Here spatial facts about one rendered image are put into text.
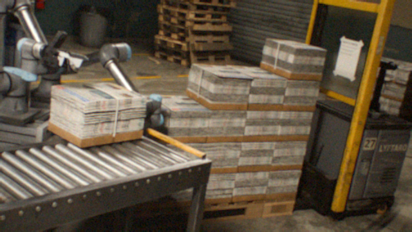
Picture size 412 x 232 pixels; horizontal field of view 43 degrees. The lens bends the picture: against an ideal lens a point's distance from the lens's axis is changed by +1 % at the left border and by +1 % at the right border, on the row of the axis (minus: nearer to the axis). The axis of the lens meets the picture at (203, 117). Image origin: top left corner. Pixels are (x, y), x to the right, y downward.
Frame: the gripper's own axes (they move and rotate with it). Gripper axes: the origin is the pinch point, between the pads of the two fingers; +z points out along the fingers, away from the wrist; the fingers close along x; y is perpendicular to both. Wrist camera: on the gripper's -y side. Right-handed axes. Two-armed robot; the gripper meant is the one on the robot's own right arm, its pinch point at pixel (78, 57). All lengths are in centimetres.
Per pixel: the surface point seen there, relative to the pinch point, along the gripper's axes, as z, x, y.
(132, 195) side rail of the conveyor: 41, -4, 51
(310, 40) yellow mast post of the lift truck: 16, -241, -38
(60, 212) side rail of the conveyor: 35, 30, 55
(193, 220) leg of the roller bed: 48, -50, 69
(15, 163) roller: -2, 22, 48
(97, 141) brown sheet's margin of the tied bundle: 4.7, -18.1, 38.8
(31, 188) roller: 21, 33, 49
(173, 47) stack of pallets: -391, -650, 8
